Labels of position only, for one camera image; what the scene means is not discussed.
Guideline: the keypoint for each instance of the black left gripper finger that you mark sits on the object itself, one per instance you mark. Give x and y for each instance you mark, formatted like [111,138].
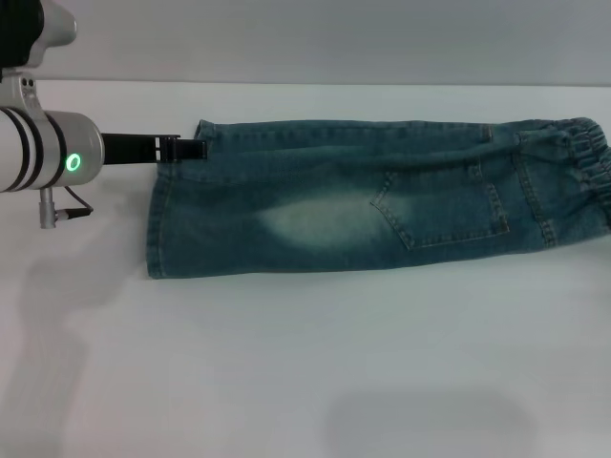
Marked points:
[188,150]

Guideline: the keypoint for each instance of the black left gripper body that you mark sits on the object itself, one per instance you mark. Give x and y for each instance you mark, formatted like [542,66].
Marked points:
[129,149]

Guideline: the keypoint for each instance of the blue denim shorts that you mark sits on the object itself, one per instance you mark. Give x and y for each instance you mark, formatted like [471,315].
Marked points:
[382,214]

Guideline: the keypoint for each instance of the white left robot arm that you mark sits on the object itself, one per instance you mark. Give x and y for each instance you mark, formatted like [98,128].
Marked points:
[38,150]

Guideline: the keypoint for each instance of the white camera mounting bracket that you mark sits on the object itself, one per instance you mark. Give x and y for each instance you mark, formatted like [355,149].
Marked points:
[26,90]

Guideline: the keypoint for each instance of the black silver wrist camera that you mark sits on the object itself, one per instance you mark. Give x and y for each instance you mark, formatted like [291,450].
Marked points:
[28,28]

